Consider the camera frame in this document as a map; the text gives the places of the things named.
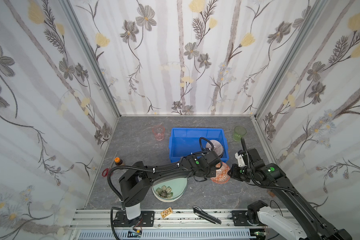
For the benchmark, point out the white perforated cable tray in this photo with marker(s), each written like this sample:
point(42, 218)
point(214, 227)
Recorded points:
point(179, 234)

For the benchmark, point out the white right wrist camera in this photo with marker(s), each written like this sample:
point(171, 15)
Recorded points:
point(241, 157)

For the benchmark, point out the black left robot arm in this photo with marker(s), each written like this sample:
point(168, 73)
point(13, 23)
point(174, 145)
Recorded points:
point(132, 183)

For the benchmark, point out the pink transparent cup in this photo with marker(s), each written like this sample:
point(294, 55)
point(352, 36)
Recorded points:
point(159, 132)

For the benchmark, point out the red pink glass bowl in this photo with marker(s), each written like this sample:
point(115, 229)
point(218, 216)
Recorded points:
point(216, 146)

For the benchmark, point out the green floral plate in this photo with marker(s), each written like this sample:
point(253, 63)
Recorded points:
point(178, 184)

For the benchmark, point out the blue plastic bin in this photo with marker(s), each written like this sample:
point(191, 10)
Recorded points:
point(184, 141)

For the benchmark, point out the red scissors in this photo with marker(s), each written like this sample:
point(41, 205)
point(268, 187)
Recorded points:
point(105, 172)

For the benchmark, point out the small wooden block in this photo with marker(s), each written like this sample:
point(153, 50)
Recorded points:
point(165, 213)

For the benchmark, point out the green transparent cup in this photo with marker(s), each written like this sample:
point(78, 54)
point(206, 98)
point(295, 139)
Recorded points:
point(239, 132)

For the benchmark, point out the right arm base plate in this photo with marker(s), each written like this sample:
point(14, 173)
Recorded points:
point(241, 219)

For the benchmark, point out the black folding tool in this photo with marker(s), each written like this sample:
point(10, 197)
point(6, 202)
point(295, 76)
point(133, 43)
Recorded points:
point(203, 215)

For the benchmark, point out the orange blue patterned bowl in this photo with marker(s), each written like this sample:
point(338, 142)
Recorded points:
point(222, 176)

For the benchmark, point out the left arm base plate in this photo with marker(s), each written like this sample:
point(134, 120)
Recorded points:
point(146, 219)

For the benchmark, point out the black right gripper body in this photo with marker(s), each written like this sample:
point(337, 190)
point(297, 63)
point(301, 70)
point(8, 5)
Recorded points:
point(234, 171)

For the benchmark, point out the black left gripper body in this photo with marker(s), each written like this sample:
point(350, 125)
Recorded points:
point(214, 159)

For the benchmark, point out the aluminium rail frame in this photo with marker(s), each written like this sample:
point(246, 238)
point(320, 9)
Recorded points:
point(96, 224)

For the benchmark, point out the cream plate underneath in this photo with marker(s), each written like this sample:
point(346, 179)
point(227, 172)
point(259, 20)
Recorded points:
point(167, 195)

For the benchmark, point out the brown bottle orange cap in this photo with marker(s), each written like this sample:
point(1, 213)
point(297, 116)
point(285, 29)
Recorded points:
point(118, 162)

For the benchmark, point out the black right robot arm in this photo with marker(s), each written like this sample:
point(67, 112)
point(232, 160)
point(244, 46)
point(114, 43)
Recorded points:
point(310, 224)

